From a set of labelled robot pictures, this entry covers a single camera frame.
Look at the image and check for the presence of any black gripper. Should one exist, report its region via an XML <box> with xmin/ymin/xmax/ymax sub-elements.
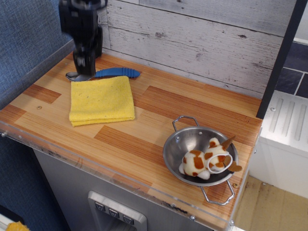
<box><xmin>59</xmin><ymin>0</ymin><xmax>103</xmax><ymax>76</ymax></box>

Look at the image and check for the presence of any yellow towel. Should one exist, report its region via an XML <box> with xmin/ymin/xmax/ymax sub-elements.
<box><xmin>69</xmin><ymin>76</ymin><xmax>135</xmax><ymax>127</ymax></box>

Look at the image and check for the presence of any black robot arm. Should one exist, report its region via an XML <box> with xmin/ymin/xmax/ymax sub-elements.
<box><xmin>58</xmin><ymin>0</ymin><xmax>108</xmax><ymax>81</ymax></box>

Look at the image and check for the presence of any clear acrylic table edge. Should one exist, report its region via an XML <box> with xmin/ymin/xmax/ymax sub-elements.
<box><xmin>0</xmin><ymin>122</ymin><xmax>234</xmax><ymax>231</ymax></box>

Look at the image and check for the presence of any white brown plush toy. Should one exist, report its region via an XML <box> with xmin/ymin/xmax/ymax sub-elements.
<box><xmin>179</xmin><ymin>137</ymin><xmax>242</xmax><ymax>180</ymax></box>

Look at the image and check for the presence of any grey dispenser button panel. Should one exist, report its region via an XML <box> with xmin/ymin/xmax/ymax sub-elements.
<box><xmin>88</xmin><ymin>191</ymin><xmax>148</xmax><ymax>231</ymax></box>

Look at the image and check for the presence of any yellow object bottom corner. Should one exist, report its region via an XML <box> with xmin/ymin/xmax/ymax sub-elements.
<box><xmin>6</xmin><ymin>222</ymin><xmax>30</xmax><ymax>231</ymax></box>

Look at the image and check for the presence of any white ribbed sink unit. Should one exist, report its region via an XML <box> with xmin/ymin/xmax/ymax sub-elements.
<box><xmin>249</xmin><ymin>91</ymin><xmax>308</xmax><ymax>197</ymax></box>

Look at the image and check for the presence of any blue handled metal spoon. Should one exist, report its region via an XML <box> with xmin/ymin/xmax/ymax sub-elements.
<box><xmin>66</xmin><ymin>67</ymin><xmax>140</xmax><ymax>82</ymax></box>

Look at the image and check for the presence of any steel bowl with handles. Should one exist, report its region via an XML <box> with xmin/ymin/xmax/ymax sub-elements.
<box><xmin>163</xmin><ymin>124</ymin><xmax>238</xmax><ymax>205</ymax></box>

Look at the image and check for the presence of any dark right frame post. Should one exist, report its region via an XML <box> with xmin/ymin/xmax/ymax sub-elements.
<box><xmin>256</xmin><ymin>0</ymin><xmax>308</xmax><ymax>119</ymax></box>

